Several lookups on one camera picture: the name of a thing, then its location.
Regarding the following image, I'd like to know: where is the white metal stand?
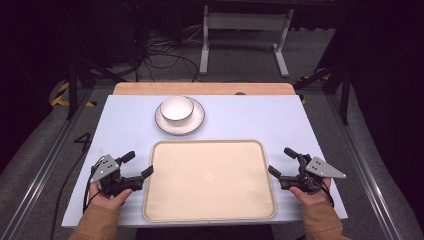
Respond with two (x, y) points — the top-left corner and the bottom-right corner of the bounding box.
(199, 4), (295, 78)

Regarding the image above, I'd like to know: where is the person's left hand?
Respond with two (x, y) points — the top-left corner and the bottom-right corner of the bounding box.
(87, 182), (133, 211)

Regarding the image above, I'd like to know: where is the black tripod stand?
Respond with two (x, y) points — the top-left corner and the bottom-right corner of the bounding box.
(65, 54), (128, 122)
(293, 61), (352, 127)

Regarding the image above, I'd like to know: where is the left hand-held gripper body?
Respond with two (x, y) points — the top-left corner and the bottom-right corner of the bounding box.
(89, 154), (145, 198)

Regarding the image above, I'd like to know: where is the beige tray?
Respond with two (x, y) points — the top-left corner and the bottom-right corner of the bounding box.
(142, 139), (277, 223)

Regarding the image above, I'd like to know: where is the pale blue table mat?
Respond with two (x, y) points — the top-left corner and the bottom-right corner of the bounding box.
(61, 94), (349, 228)

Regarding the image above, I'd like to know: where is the white bowl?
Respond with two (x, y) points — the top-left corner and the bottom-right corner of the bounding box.
(159, 95), (195, 127)

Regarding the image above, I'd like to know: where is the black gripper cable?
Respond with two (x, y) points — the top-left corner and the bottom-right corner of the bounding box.
(318, 178), (335, 208)
(49, 141), (101, 240)

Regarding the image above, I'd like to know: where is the tangle of black floor cables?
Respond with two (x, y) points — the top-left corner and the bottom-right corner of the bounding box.
(134, 28), (203, 83)

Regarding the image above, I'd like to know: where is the person's right hand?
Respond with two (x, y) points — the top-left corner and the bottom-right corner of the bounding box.
(288, 177), (333, 207)

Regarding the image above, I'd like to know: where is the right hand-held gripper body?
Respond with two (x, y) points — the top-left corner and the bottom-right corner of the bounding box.
(279, 153), (347, 195)

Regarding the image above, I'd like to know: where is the white plate with dark rim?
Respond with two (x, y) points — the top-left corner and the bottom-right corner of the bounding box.
(154, 96), (206, 136)

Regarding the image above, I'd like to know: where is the aluminium rail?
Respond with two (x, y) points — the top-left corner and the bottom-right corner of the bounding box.
(0, 89), (96, 240)
(324, 93), (405, 240)

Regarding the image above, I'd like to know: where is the yellow black floor tape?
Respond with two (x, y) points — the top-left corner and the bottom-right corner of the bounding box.
(49, 80), (98, 108)

